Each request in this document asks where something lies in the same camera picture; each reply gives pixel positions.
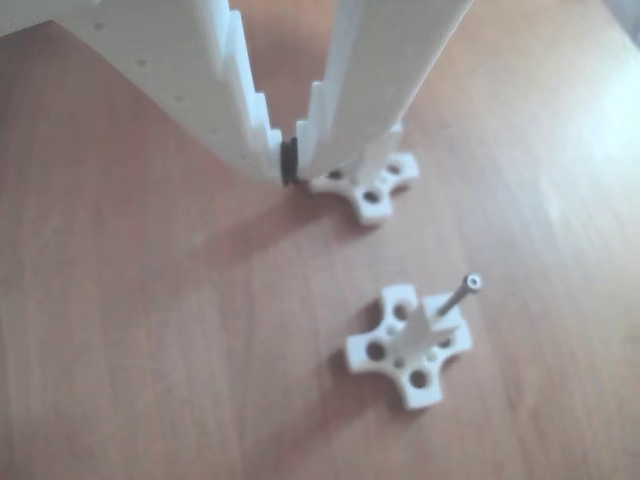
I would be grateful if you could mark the small metal screw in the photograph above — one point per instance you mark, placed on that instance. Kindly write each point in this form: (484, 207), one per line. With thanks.
(455, 300)

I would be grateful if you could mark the white cross-base post stand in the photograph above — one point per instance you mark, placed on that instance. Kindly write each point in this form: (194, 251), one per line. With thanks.
(367, 212)
(417, 335)

